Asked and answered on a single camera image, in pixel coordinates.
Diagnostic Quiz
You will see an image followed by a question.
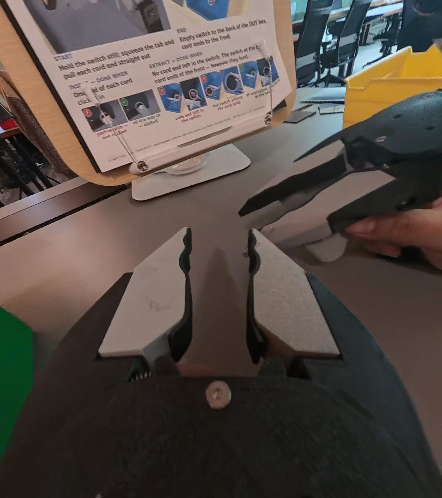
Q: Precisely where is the white display stand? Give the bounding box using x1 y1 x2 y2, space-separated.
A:
129 142 252 201

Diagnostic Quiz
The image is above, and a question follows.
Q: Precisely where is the instruction sheet on stand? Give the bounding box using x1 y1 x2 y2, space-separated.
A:
0 0 296 187

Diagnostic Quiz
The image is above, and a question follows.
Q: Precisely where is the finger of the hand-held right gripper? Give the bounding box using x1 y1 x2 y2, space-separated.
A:
252 212 349 263
238 154 396 218

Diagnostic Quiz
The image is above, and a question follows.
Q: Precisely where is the dark square pad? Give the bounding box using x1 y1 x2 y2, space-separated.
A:
283 110 317 125

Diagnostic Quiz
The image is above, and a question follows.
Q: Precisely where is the yellow plastic bin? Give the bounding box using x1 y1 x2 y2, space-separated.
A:
343 47 442 130

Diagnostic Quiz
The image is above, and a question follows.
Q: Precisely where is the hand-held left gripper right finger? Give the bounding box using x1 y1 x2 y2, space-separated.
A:
244 229 340 365

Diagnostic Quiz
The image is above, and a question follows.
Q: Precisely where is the grey flat panel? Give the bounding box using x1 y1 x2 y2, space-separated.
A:
300 87 348 104

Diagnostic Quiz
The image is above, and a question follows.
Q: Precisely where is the black office chair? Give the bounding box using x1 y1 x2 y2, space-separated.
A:
295 0 335 88
322 0 374 79

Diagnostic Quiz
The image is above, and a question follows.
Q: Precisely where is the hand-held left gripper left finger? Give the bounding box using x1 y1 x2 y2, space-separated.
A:
98 227 193 362

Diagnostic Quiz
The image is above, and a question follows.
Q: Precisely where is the person's right hand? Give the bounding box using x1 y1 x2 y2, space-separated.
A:
343 173 442 275

